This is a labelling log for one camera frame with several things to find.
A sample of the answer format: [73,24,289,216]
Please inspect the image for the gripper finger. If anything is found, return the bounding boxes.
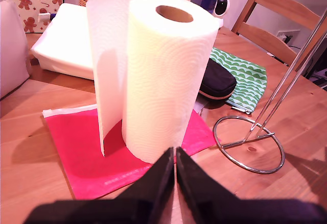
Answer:
[176,146,243,224]
[115,146,176,224]

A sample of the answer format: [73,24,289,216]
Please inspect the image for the metallic wire towel stand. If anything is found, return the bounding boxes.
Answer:
[213,9,327,174]

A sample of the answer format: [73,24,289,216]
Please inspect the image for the white paper towel roll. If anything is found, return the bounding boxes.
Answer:
[86,0,220,164]

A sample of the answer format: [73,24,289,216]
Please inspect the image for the pink plastic envelope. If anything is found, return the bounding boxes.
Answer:
[42,104,218,201]

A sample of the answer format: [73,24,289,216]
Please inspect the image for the black zip case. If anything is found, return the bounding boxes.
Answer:
[198,58,238,101]

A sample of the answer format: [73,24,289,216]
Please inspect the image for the green patterned zip pouch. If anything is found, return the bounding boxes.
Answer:
[211,46,268,115]

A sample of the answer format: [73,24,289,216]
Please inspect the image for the white flat package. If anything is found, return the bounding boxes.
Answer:
[30,3,95,81]

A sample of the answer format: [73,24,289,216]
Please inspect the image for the pale padded bag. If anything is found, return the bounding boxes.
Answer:
[0,0,31,99]

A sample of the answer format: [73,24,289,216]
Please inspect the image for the wooden chair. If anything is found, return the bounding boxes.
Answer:
[231,0,327,73]

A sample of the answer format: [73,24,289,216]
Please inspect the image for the white wall socket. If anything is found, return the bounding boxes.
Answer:
[277,29,301,43]

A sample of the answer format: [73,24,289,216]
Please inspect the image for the small white round camera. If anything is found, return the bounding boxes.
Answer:
[213,0,230,18]

